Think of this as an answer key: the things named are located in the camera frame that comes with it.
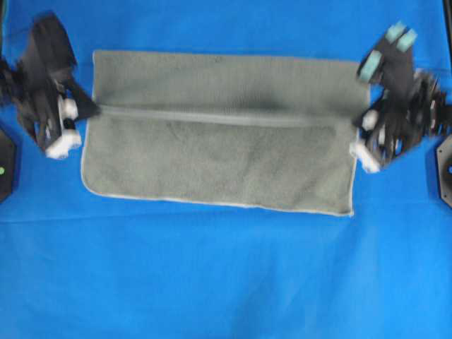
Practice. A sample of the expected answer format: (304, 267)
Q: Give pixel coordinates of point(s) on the blue table cloth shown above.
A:
(78, 265)

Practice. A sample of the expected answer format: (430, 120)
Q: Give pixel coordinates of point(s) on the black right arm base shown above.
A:
(443, 162)

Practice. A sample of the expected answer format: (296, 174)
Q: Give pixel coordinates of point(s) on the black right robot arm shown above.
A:
(410, 107)

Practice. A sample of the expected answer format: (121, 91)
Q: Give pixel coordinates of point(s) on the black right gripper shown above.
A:
(386, 131)

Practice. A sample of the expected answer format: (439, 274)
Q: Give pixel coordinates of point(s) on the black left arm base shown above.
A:
(11, 152)

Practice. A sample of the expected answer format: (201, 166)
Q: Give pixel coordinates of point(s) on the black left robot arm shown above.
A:
(41, 86)

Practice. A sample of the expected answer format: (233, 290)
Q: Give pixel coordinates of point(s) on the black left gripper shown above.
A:
(49, 119)

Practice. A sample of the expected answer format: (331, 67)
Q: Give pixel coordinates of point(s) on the grey green towel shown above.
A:
(248, 131)

